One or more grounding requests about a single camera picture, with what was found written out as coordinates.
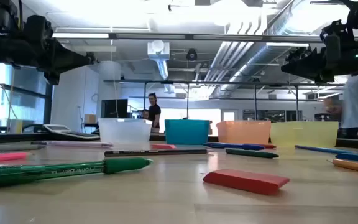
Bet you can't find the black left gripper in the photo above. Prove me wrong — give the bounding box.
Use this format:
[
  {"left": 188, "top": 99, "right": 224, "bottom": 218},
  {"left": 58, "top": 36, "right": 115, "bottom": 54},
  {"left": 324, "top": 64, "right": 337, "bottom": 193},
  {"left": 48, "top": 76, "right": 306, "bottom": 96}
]
[{"left": 20, "top": 14, "right": 97, "bottom": 85}]

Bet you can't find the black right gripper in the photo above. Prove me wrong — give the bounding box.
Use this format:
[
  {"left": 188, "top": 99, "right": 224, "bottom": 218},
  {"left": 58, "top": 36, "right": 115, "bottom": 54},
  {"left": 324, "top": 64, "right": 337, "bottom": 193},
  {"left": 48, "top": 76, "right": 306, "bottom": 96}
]
[{"left": 280, "top": 19, "right": 358, "bottom": 83}]

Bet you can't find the lilac pen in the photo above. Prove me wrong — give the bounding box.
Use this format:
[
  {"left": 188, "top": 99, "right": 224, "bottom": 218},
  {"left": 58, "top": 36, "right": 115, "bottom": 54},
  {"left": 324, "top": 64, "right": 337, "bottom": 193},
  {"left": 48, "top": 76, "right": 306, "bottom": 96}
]
[{"left": 31, "top": 140, "right": 114, "bottom": 149}]

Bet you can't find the turquoise pen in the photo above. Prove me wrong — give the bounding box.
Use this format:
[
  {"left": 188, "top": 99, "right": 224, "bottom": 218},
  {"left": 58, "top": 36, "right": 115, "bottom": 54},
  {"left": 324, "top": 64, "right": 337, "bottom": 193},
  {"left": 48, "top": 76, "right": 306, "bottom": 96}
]
[{"left": 294, "top": 144, "right": 357, "bottom": 155}]

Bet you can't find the green crayon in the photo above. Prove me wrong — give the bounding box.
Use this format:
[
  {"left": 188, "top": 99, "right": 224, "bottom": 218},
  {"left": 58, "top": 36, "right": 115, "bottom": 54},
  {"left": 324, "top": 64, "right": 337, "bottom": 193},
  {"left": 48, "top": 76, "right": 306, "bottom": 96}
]
[{"left": 225, "top": 148, "right": 280, "bottom": 159}]

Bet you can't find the blue pen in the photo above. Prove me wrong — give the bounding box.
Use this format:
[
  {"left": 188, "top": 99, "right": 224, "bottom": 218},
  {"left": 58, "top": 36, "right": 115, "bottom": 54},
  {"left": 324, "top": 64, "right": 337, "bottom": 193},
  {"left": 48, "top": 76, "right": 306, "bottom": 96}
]
[{"left": 203, "top": 142, "right": 265, "bottom": 151}]

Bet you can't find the orange pencil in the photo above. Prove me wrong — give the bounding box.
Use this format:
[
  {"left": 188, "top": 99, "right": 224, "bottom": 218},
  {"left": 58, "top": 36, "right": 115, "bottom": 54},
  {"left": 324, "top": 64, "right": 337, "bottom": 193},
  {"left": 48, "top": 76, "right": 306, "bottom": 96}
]
[{"left": 327, "top": 158, "right": 358, "bottom": 176}]

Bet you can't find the green ballpoint pen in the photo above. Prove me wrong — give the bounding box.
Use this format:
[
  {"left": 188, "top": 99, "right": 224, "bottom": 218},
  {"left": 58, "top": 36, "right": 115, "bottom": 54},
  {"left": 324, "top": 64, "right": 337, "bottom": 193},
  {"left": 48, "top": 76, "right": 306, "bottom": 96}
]
[{"left": 0, "top": 157, "right": 154, "bottom": 190}]

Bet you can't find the pink pencil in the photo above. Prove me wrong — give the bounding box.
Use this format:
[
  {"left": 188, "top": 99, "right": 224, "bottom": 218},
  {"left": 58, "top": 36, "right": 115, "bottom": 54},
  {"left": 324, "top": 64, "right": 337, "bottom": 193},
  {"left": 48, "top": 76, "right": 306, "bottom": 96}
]
[{"left": 0, "top": 151, "right": 29, "bottom": 164}]

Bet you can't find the black pencil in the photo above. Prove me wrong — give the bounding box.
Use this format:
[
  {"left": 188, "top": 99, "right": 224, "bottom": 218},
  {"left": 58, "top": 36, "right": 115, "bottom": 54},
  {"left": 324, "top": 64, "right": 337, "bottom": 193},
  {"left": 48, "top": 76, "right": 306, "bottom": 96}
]
[{"left": 104, "top": 148, "right": 210, "bottom": 157}]

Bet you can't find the pink eraser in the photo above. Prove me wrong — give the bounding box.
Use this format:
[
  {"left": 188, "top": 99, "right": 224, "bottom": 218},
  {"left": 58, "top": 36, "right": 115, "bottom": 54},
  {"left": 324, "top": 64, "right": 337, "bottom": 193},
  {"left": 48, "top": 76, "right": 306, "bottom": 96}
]
[{"left": 150, "top": 143, "right": 177, "bottom": 151}]

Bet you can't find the red eraser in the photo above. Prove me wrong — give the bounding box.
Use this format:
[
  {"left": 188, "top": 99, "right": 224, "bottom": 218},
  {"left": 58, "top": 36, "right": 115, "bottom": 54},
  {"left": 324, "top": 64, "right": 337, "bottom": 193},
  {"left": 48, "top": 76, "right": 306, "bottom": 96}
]
[{"left": 202, "top": 168, "right": 291, "bottom": 197}]

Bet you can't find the black monitor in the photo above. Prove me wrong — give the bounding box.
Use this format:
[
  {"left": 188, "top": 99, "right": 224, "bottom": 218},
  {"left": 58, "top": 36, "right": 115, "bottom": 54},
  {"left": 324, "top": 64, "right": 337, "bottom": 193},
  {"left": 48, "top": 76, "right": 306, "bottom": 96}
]
[{"left": 101, "top": 98, "right": 129, "bottom": 119}]

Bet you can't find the person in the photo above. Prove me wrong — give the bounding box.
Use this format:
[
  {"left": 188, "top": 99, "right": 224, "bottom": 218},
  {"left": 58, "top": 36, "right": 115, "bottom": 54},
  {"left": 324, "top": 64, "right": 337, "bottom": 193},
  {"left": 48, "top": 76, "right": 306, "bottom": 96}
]
[
  {"left": 147, "top": 92, "right": 162, "bottom": 129},
  {"left": 323, "top": 70, "right": 358, "bottom": 140}
]

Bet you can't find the yellow plastic bin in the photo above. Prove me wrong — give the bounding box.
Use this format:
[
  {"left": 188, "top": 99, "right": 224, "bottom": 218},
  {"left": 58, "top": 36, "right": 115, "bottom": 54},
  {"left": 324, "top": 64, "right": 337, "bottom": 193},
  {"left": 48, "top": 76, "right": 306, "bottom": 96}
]
[{"left": 269, "top": 121, "right": 340, "bottom": 149}]

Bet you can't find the white desk calculator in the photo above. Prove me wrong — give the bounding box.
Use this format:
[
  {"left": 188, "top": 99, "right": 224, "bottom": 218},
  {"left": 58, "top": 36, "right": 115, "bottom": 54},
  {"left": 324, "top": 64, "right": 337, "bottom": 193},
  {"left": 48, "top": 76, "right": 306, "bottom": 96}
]
[{"left": 43, "top": 123, "right": 101, "bottom": 142}]

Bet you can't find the grey overhead crossbar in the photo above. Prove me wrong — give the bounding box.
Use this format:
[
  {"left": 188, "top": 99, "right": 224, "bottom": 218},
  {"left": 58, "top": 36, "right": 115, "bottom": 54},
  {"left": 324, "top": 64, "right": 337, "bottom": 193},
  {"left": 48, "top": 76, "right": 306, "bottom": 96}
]
[{"left": 52, "top": 32, "right": 323, "bottom": 44}]

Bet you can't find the clear plastic bin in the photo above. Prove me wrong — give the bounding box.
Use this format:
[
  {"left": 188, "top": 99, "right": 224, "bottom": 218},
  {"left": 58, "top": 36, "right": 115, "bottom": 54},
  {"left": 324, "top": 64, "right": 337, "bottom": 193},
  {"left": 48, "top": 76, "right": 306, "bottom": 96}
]
[{"left": 98, "top": 117, "right": 153, "bottom": 146}]

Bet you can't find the orange plastic bin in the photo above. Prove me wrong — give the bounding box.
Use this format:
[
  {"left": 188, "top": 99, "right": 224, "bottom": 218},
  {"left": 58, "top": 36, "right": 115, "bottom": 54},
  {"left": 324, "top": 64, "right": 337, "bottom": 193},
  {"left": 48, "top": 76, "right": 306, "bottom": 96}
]
[{"left": 216, "top": 120, "right": 272, "bottom": 146}]

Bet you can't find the teal plastic bin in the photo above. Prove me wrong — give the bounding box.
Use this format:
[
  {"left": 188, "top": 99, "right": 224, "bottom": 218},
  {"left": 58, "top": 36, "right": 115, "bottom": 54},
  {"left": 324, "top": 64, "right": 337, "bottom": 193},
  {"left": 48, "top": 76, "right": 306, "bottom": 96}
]
[{"left": 164, "top": 119, "right": 211, "bottom": 146}]

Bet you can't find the black overhead camera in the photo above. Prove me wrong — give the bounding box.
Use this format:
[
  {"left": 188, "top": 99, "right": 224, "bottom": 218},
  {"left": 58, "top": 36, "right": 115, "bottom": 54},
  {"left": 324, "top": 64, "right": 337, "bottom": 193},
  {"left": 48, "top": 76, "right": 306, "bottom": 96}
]
[{"left": 186, "top": 47, "right": 198, "bottom": 62}]

